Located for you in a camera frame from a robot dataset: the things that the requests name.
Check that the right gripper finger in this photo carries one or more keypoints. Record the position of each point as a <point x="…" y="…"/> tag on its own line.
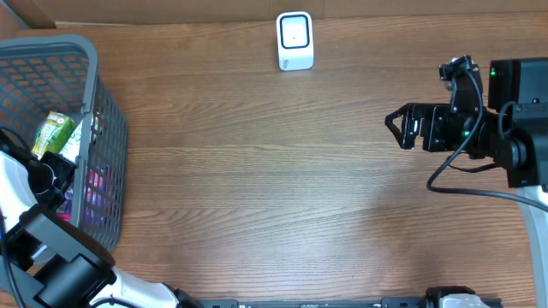
<point x="409" y="113"/>
<point x="406" y="134"/>

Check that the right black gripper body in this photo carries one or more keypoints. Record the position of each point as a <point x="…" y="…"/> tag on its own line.
<point x="444" y="127"/>

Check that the white tube with gold cap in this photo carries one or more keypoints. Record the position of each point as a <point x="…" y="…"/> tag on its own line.
<point x="71" y="148"/>

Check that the purple sanitary pad pack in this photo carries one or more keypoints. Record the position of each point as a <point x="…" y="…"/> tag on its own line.
<point x="64" y="210"/>

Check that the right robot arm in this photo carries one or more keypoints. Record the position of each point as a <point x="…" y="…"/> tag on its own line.
<point x="507" y="122"/>

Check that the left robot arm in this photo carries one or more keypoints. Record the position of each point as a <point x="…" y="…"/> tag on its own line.
<point x="48" y="262"/>

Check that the white barcode scanner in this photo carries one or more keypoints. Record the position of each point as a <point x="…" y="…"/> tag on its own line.
<point x="295" y="47"/>

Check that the grey plastic shopping basket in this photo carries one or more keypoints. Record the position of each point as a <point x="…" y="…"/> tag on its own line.
<point x="60" y="73"/>

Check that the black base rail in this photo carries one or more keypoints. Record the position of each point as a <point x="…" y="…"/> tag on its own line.
<point x="387" y="302"/>

